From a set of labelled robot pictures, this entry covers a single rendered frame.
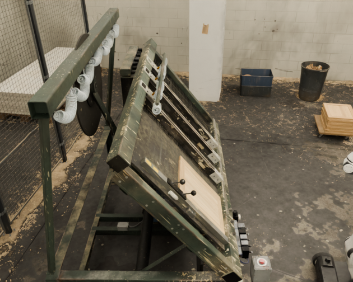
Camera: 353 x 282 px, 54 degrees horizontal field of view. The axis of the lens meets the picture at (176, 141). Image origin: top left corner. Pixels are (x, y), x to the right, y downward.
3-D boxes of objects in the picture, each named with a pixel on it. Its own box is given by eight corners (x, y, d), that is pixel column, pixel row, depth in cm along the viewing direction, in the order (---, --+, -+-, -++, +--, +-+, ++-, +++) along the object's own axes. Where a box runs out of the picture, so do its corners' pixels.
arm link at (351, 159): (357, 145, 278) (339, 160, 289) (356, 150, 270) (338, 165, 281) (368, 154, 277) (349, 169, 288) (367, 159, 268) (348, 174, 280)
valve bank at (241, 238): (252, 271, 277) (255, 251, 264) (234, 271, 277) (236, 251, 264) (243, 225, 319) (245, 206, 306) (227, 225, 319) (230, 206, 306)
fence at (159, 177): (224, 245, 261) (228, 243, 259) (140, 164, 222) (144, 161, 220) (223, 239, 265) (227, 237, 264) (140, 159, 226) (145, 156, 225)
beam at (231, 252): (230, 285, 246) (243, 280, 243) (220, 277, 241) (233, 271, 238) (210, 128, 432) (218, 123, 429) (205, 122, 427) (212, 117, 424)
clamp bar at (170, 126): (217, 185, 319) (238, 172, 310) (129, 92, 270) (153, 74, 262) (216, 178, 327) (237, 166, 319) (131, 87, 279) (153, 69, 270)
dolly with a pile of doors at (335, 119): (352, 142, 538) (360, 120, 516) (317, 139, 546) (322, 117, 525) (344, 123, 588) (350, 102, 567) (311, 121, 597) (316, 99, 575)
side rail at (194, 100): (205, 125, 420) (212, 120, 417) (145, 56, 375) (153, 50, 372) (205, 122, 427) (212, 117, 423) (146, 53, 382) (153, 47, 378)
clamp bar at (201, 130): (212, 150, 367) (231, 139, 359) (138, 66, 319) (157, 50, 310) (212, 145, 376) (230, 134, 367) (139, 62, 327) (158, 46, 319)
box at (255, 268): (268, 285, 246) (272, 269, 236) (251, 285, 246) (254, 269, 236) (265, 271, 256) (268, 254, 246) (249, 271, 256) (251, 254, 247)
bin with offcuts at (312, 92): (324, 103, 652) (332, 71, 617) (296, 102, 660) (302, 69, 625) (320, 92, 695) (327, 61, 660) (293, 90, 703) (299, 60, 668)
